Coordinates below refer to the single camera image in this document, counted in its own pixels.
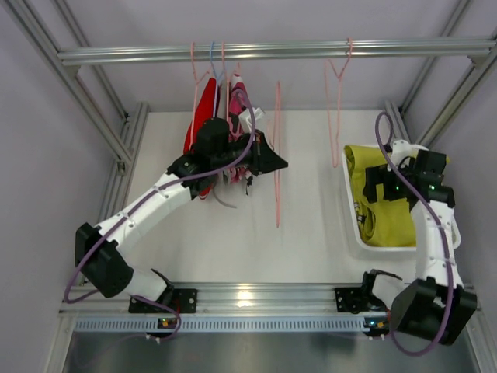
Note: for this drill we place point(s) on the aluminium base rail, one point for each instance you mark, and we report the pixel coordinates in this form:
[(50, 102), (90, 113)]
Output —
[(232, 299)]

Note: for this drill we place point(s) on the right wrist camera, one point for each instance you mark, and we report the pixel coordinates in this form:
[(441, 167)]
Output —
[(401, 149)]

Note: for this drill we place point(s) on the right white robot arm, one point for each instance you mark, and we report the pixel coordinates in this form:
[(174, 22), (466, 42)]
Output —
[(435, 306)]

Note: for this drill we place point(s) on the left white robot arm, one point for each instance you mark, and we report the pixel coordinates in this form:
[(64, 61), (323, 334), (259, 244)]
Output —
[(101, 251)]

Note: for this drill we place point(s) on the pink camouflage trousers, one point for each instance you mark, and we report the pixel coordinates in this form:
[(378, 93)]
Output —
[(236, 105)]

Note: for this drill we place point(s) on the red trousers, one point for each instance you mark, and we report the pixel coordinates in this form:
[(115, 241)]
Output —
[(206, 109)]

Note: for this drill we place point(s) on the aluminium frame post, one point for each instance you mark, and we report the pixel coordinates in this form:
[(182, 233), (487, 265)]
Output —
[(443, 86), (61, 161)]

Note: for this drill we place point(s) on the white plastic basket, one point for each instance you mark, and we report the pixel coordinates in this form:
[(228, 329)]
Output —
[(349, 217)]

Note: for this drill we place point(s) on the grey slotted cable duct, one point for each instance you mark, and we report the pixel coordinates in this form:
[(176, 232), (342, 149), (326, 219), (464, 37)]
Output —
[(236, 324)]

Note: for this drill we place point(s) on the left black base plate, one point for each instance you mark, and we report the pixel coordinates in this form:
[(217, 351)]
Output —
[(182, 300)]

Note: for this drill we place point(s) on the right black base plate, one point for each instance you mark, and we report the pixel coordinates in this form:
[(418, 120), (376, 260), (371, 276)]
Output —
[(353, 300)]

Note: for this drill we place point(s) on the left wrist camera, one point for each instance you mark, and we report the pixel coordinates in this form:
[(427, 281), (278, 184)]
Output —
[(246, 120)]

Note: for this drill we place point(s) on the pink hanger of lime trousers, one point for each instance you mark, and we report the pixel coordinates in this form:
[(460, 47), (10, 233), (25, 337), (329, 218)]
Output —
[(275, 140)]

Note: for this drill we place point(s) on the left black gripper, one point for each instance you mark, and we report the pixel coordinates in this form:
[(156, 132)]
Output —
[(257, 151)]

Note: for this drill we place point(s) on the left aluminium frame post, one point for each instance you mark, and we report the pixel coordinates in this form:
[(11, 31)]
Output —
[(61, 161)]

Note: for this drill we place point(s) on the blue hanger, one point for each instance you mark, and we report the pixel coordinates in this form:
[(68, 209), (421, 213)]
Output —
[(219, 78)]

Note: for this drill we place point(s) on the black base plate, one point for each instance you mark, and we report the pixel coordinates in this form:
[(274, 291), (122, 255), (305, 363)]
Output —
[(182, 300), (353, 300)]

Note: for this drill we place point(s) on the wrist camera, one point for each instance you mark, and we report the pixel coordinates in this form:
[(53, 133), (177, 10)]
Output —
[(401, 149), (246, 120)]

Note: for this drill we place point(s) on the aluminium hanging rail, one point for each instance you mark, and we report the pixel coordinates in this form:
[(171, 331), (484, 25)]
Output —
[(407, 48)]

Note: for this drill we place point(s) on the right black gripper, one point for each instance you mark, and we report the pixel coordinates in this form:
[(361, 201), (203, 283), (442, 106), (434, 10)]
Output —
[(373, 183)]

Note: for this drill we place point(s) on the lime green trousers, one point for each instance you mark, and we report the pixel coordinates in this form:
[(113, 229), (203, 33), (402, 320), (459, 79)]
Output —
[(389, 224)]

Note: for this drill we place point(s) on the pink hanger of camouflage trousers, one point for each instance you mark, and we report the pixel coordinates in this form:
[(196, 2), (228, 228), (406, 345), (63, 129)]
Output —
[(227, 82)]

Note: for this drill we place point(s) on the right aluminium frame post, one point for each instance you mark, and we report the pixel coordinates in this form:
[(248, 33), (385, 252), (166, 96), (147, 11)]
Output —
[(443, 86)]

